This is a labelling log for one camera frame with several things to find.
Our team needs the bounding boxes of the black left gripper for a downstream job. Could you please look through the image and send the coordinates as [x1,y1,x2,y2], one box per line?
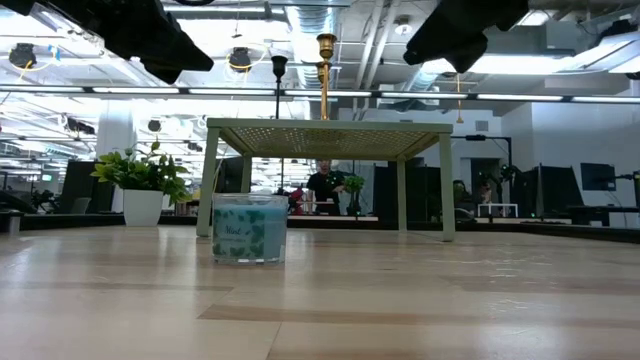
[47,0,215,85]

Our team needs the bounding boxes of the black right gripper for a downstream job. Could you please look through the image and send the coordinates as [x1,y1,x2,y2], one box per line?
[402,0,530,75]

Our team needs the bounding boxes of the black candlestick holder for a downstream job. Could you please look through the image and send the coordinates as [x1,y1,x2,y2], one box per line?
[270,54,290,121]

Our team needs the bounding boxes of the blue mint candle jar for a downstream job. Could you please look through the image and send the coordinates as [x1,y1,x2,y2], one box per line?
[210,192,290,265]

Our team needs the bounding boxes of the long linear ceiling light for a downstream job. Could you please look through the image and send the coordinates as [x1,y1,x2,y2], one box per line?
[0,84,640,104]

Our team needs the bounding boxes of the round ceiling smoke detector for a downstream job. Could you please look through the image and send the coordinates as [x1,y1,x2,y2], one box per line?
[393,14,414,36]

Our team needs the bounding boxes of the black ceiling dome device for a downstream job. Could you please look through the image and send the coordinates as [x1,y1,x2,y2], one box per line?
[228,47,253,74]
[8,42,37,69]

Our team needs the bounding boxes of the gold hanging pendant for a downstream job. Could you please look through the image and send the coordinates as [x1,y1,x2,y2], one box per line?
[453,73,465,125]

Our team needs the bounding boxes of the white round column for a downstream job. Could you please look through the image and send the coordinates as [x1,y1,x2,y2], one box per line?
[95,99,138,166]

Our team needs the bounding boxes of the pale green perforated shelf riser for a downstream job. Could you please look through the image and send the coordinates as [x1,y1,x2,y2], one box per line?
[195,117,457,243]

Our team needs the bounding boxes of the green plant in white pot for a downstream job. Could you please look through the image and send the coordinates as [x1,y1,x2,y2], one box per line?
[89,141,194,229]

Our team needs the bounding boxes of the small white table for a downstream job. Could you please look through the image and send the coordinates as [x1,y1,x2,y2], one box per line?
[477,203,520,219]

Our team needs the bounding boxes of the small green background plant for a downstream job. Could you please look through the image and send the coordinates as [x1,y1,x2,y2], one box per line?
[343,174,366,217]

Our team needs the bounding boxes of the person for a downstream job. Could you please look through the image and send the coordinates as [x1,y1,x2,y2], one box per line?
[305,159,347,216]

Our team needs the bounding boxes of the silver round ventilation duct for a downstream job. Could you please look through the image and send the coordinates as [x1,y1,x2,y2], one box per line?
[287,4,337,65]

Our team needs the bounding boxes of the dark wall monitor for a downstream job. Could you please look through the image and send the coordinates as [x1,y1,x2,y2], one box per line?
[579,162,617,192]

